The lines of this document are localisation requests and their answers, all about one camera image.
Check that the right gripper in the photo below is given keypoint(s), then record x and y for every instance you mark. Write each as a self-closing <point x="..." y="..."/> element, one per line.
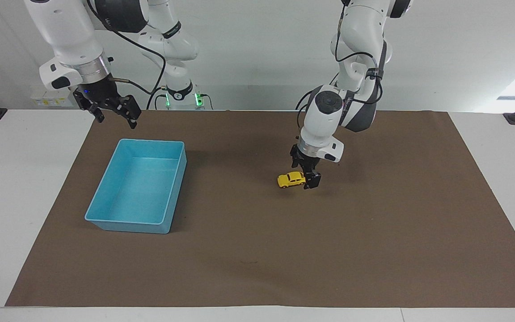
<point x="99" y="94"/>

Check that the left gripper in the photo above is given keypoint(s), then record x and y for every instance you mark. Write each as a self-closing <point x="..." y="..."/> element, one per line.
<point x="304" y="160"/>

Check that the yellow toy beetle car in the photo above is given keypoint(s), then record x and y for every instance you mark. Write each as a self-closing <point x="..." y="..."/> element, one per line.
<point x="289" y="180"/>

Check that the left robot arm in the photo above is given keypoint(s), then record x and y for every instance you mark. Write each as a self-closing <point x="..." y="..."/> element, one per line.
<point x="324" y="118"/>

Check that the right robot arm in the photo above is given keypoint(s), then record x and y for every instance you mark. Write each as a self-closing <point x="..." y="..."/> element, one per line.
<point x="67" y="31"/>

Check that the light blue plastic bin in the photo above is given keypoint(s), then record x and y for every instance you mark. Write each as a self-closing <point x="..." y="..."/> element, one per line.
<point x="137" y="188"/>

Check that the white wall socket box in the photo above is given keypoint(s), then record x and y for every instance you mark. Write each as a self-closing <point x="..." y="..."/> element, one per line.
<point x="49" y="99"/>

